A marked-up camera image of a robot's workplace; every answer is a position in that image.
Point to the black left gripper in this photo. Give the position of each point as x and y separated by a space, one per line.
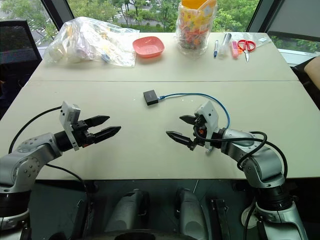
81 136

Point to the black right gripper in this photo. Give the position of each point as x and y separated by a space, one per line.
200 126

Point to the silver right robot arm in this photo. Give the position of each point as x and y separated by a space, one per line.
262 165

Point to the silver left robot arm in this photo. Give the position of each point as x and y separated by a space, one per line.
25 160

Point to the small black electronic box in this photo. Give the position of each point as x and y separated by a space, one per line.
150 97

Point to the blue and white pen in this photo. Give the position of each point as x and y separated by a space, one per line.
216 48

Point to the clear plastic bag of items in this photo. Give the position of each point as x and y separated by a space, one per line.
82 42

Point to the grey rounded casing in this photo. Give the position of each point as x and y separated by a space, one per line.
125 212
191 215

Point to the pink plastic bowl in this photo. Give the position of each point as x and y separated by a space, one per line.
148 47

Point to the clear plastic tube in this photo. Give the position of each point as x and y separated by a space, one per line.
225 45

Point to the pink highlighter marker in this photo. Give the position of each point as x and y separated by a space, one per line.
235 50

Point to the clear jar with orange lid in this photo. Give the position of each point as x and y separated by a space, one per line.
193 30

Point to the small clear plastic bag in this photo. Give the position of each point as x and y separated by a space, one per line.
262 42

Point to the black mesh office chair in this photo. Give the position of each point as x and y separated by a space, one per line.
17 42

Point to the tan cushion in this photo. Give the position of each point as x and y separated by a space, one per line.
313 72

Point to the grey window blind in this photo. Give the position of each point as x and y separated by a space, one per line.
295 17

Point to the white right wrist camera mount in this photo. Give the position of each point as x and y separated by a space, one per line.
211 115

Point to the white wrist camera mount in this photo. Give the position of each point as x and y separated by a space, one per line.
67 117
211 115

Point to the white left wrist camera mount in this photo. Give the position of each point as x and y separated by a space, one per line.
67 117

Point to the black flat bracket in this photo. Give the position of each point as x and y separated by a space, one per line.
221 220
78 220

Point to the dark window frame post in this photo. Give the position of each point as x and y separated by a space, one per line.
257 15
56 15

